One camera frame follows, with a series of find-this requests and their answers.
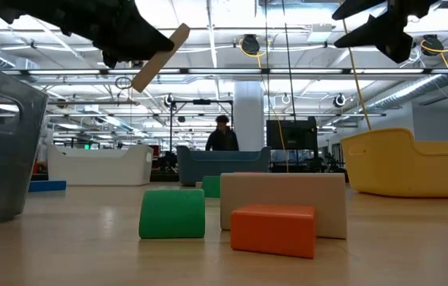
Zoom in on black frame rig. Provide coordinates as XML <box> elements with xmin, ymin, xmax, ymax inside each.
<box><xmin>168</xmin><ymin>99</ymin><xmax>235</xmax><ymax>153</ymax></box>

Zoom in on long ceiling light strip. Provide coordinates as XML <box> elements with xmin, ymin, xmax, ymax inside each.
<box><xmin>1</xmin><ymin>68</ymin><xmax>448</xmax><ymax>75</ymax></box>

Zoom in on yellow hanging cable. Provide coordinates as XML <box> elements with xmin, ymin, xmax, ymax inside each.
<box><xmin>338</xmin><ymin>15</ymin><xmax>373</xmax><ymax>131</ymax></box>

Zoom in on large beige block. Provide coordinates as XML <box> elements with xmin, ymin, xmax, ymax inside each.
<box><xmin>219</xmin><ymin>172</ymin><xmax>348</xmax><ymax>240</ymax></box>

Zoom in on orange rectangular block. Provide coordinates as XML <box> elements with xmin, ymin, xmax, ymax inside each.
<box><xmin>230</xmin><ymin>203</ymin><xmax>317</xmax><ymax>260</ymax></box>

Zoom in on white robot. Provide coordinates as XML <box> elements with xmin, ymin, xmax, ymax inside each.
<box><xmin>36</xmin><ymin>114</ymin><xmax>54</xmax><ymax>164</ymax></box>

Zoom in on small green block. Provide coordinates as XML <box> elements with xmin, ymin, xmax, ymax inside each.
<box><xmin>201</xmin><ymin>175</ymin><xmax>222</xmax><ymax>199</ymax></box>

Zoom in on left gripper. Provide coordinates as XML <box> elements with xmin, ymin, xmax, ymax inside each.
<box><xmin>0</xmin><ymin>0</ymin><xmax>176</xmax><ymax>69</ymax></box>

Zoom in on black hanging cable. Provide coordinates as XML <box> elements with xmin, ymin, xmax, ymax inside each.
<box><xmin>280</xmin><ymin>0</ymin><xmax>297</xmax><ymax>122</ymax></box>

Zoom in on blue block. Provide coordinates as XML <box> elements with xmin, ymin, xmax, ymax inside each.
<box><xmin>28</xmin><ymin>180</ymin><xmax>68</xmax><ymax>194</ymax></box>

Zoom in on yellow plastic bin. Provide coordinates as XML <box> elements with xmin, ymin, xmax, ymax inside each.
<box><xmin>340</xmin><ymin>127</ymin><xmax>448</xmax><ymax>199</ymax></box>

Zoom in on large green rounded block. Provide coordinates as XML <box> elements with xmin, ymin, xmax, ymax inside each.
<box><xmin>138</xmin><ymin>188</ymin><xmax>207</xmax><ymax>240</ymax></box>

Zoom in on black monitor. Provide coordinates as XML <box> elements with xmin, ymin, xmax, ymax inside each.
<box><xmin>265</xmin><ymin>117</ymin><xmax>319</xmax><ymax>152</ymax></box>

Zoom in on white coiled cable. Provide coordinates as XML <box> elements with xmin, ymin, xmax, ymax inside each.
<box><xmin>401</xmin><ymin>45</ymin><xmax>422</xmax><ymax>68</ymax></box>

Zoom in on white pillar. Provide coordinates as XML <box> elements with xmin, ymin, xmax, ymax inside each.
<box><xmin>233</xmin><ymin>81</ymin><xmax>266</xmax><ymax>152</ymax></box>

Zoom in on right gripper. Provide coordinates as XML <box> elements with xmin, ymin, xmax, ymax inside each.
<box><xmin>331</xmin><ymin>0</ymin><xmax>440</xmax><ymax>65</ymax></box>

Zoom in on grey plastic bin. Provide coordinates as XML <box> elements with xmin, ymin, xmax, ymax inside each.
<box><xmin>0</xmin><ymin>56</ymin><xmax>49</xmax><ymax>230</ymax></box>

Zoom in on person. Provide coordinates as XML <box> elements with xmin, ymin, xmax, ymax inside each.
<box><xmin>205</xmin><ymin>114</ymin><xmax>240</xmax><ymax>153</ymax></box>

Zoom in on white plastic bin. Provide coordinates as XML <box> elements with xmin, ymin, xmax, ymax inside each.
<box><xmin>47</xmin><ymin>144</ymin><xmax>155</xmax><ymax>187</ymax></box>

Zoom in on blue-grey plastic bin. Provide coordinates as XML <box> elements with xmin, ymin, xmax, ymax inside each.
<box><xmin>175</xmin><ymin>145</ymin><xmax>272</xmax><ymax>187</ymax></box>

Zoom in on thin beige wooden block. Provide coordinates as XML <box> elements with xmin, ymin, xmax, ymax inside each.
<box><xmin>131</xmin><ymin>22</ymin><xmax>191</xmax><ymax>94</ymax></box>

